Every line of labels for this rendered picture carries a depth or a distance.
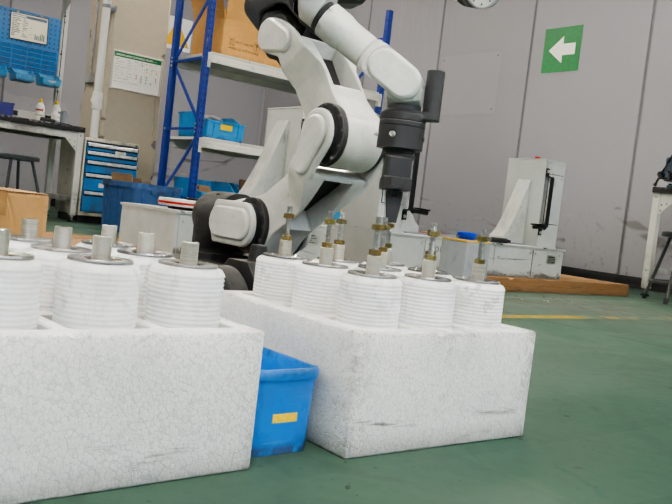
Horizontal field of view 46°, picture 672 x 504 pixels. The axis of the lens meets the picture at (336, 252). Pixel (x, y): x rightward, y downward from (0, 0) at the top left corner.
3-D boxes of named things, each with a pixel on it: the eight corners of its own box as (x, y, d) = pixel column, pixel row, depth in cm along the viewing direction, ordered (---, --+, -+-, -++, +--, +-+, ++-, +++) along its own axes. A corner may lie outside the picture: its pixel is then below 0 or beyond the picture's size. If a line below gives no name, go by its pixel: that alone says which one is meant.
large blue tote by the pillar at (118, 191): (96, 228, 593) (101, 178, 591) (145, 231, 621) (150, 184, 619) (128, 235, 556) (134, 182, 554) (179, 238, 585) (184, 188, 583)
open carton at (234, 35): (179, 57, 662) (185, -4, 660) (249, 74, 710) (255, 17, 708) (217, 52, 620) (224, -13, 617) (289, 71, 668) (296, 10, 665)
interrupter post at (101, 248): (86, 261, 94) (89, 234, 94) (105, 262, 95) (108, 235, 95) (94, 264, 92) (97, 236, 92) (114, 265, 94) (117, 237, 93)
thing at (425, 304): (374, 381, 131) (387, 273, 130) (425, 383, 135) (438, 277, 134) (401, 397, 122) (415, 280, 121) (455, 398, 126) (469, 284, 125)
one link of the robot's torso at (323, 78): (311, 178, 177) (247, 45, 201) (370, 187, 187) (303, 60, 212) (346, 128, 168) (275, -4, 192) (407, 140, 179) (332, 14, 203)
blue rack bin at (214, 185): (169, 201, 664) (172, 175, 663) (209, 205, 688) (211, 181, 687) (199, 205, 625) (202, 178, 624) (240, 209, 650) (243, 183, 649)
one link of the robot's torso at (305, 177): (217, 217, 205) (315, 90, 175) (281, 223, 218) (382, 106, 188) (232, 268, 198) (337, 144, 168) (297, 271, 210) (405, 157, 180)
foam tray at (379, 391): (208, 390, 141) (219, 289, 140) (373, 380, 165) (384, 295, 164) (344, 459, 111) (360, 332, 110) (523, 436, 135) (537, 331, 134)
